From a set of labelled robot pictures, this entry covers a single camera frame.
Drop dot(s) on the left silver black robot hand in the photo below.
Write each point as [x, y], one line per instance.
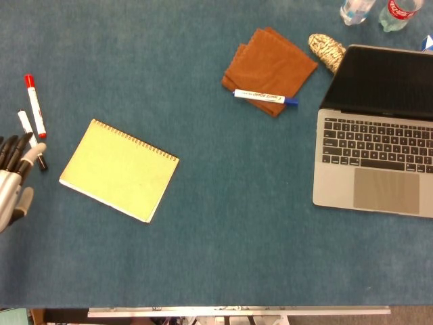
[10, 189]

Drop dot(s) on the yellow spiral notebook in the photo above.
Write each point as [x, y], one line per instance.
[118, 169]

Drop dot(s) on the black-capped white marker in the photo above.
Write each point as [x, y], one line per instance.
[25, 123]

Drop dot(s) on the red whiteboard marker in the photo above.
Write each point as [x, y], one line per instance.
[36, 106]

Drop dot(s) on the blue felt table mat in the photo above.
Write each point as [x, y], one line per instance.
[216, 243]

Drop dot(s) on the blue whiteboard marker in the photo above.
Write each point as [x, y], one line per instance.
[264, 96]

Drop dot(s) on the orange folded cloth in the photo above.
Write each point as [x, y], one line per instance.
[270, 64]

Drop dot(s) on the patterned rolled cloth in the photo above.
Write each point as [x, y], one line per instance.
[326, 49]

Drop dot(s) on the grey open laptop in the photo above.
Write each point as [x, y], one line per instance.
[379, 159]

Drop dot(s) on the clear bottle blue label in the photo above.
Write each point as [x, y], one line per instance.
[357, 11]

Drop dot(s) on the clear bottle red label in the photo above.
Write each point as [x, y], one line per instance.
[399, 13]

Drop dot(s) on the blue white carton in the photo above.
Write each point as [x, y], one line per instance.
[428, 44]

